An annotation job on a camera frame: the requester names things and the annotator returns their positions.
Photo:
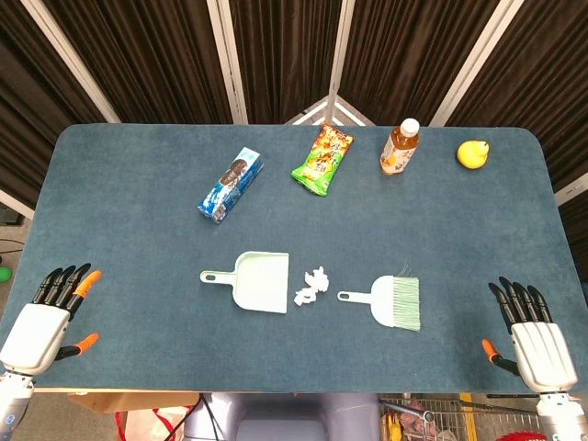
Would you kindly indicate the mint green dustpan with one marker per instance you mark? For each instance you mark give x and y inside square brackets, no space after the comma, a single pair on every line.
[262,282]

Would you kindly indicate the lavender robot torso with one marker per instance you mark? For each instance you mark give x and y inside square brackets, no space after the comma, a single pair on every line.
[285,413]

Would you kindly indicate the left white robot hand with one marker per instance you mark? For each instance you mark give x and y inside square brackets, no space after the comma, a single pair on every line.
[34,335]

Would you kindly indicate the tea bottle white cap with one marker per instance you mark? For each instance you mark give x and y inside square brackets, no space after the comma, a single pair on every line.
[399,149]

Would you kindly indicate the blue cookie box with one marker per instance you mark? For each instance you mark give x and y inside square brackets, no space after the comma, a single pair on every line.
[232,184]

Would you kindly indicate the black box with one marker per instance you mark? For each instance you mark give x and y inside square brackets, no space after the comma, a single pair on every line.
[9,217]

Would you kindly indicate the yellow pear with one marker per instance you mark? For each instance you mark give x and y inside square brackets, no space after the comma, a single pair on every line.
[471,154]

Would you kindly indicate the blue felt table cloth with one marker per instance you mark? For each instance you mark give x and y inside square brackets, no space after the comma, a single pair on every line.
[138,239]

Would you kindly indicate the mint green hand broom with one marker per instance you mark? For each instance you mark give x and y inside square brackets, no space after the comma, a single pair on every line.
[386,301]

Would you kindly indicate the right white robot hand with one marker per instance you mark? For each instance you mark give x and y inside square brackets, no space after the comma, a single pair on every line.
[542,353]

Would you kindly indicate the red white bag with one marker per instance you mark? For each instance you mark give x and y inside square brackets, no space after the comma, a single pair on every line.
[147,427]

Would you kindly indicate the yellow bottle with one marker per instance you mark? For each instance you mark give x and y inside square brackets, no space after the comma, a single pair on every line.
[392,429]

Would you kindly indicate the green orange snack bag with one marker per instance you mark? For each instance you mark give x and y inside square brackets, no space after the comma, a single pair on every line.
[321,161]

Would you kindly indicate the white paper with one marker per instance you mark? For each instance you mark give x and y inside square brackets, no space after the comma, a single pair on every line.
[317,281]

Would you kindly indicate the light wooden board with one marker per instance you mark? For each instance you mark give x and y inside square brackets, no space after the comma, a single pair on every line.
[119,402]

